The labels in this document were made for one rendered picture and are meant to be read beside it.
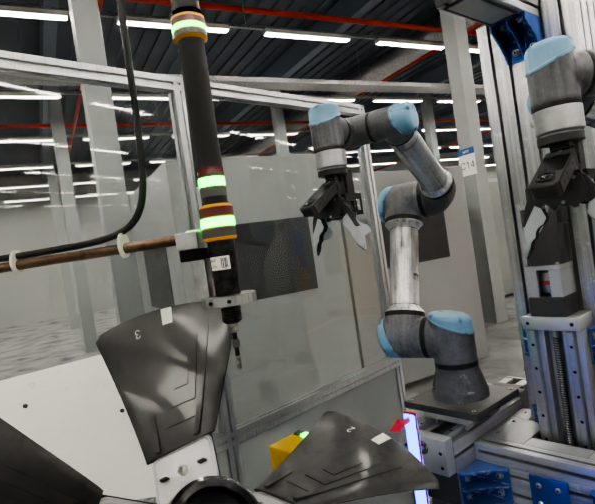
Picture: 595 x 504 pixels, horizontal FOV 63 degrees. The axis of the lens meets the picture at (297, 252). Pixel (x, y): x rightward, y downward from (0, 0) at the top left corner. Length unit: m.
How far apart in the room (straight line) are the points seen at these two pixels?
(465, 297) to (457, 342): 4.04
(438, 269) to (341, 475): 4.49
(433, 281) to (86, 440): 4.45
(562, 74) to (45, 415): 1.00
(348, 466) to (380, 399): 1.28
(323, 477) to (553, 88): 0.69
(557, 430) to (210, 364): 0.98
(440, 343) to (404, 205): 0.43
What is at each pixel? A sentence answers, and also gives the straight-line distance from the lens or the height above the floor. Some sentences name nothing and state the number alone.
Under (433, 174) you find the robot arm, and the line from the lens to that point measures 1.39.
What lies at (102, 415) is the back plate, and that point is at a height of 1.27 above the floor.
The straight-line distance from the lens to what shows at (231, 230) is 0.62.
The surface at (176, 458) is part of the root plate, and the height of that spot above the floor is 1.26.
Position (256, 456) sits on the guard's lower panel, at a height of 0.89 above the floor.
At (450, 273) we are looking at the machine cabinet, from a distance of 5.27.
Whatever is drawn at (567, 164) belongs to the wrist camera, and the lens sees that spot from 0.86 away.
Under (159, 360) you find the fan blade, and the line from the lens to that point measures 0.77.
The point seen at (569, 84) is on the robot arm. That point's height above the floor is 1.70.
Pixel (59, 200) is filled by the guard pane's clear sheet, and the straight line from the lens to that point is 1.32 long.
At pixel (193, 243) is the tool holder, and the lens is 0.63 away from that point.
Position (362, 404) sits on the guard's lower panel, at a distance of 1.96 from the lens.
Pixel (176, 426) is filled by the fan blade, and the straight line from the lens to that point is 0.72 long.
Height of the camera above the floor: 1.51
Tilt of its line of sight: 1 degrees down
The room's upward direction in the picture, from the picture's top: 8 degrees counter-clockwise
